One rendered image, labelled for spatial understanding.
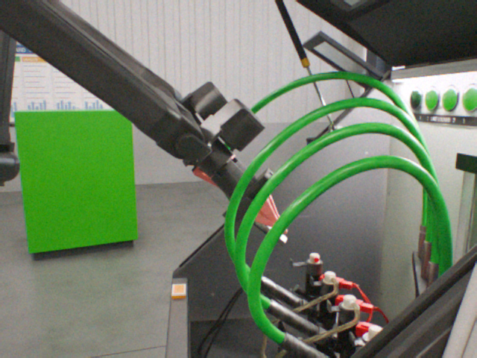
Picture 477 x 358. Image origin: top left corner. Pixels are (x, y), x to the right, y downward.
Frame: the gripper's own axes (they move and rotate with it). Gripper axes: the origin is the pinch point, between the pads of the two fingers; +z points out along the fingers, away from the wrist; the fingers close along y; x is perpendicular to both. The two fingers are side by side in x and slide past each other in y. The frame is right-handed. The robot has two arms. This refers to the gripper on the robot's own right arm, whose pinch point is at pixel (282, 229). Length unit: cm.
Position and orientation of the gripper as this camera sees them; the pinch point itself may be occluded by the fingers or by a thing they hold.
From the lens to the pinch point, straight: 71.1
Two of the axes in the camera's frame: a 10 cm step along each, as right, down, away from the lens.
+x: 1.2, -2.0, 9.7
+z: 6.9, 7.2, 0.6
